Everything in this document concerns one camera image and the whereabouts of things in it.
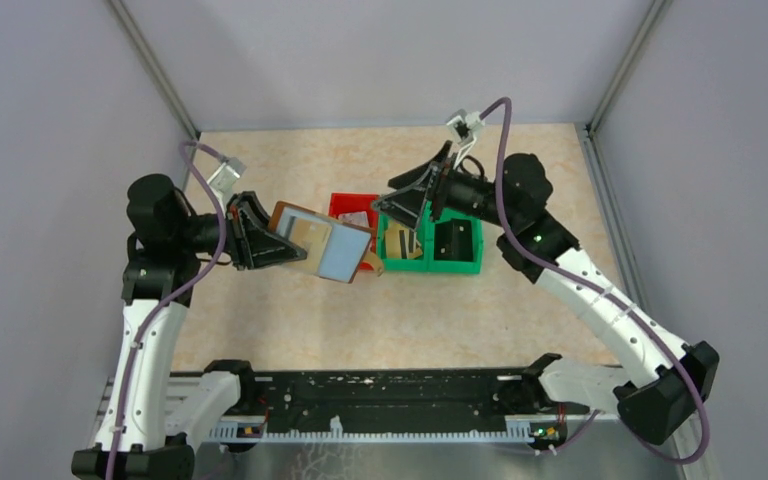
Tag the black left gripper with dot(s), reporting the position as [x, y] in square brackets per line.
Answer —
[244, 213]

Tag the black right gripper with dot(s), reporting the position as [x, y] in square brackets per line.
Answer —
[445, 180]

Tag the brown leather card holder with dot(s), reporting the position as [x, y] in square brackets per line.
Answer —
[333, 249]

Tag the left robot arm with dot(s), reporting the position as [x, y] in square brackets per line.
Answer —
[170, 249]

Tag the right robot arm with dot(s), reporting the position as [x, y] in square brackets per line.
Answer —
[589, 278]

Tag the gold credit card stack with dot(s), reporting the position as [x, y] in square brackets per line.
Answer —
[401, 243]

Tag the silver VIP card pile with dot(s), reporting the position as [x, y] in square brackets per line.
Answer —
[357, 218]

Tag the green bin with gold cards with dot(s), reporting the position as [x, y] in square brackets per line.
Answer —
[416, 266]

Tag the black VIP card stack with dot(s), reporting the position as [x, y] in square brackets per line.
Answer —
[453, 241]

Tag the green bin with black cards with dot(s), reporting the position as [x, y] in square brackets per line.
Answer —
[460, 268]

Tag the red plastic bin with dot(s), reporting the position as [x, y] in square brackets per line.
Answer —
[341, 202]

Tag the aluminium frame rail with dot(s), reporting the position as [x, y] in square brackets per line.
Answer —
[534, 430]

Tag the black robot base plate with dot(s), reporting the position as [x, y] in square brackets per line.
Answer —
[396, 401]

